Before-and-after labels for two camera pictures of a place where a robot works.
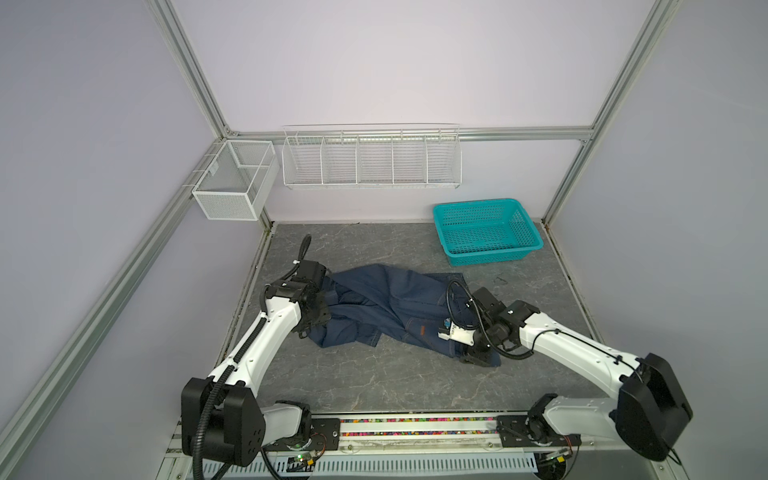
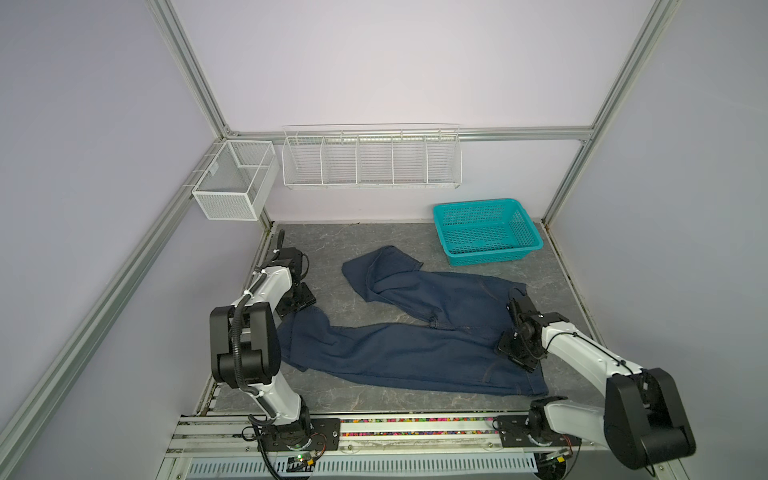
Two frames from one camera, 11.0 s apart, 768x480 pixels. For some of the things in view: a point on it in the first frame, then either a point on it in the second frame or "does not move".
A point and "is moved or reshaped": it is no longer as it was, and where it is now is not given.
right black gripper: [476, 356] -> [526, 361]
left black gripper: [323, 317] -> [308, 300]
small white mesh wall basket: [237, 180] does not move
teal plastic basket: [487, 231] does not move
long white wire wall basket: [374, 156] does not move
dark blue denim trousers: [377, 302] is moved or reshaped
